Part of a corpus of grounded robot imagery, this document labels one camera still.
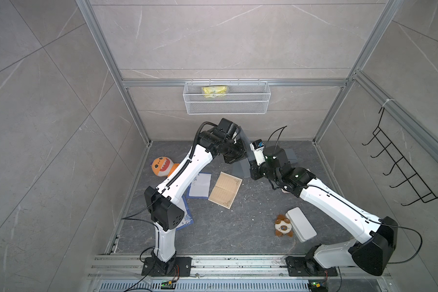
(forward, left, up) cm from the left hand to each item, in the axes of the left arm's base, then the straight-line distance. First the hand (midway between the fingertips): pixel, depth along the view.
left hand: (251, 152), depth 74 cm
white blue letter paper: (-16, +30, -29) cm, 45 cm away
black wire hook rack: (-12, -56, +2) cm, 57 cm away
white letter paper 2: (+4, +25, -32) cm, 40 cm away
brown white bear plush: (-22, -15, -27) cm, 38 cm away
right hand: (-2, 0, -4) cm, 5 cm away
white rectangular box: (-23, -23, -27) cm, 42 cm away
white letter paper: (0, +11, -31) cm, 33 cm away
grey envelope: (+23, -33, -32) cm, 51 cm away
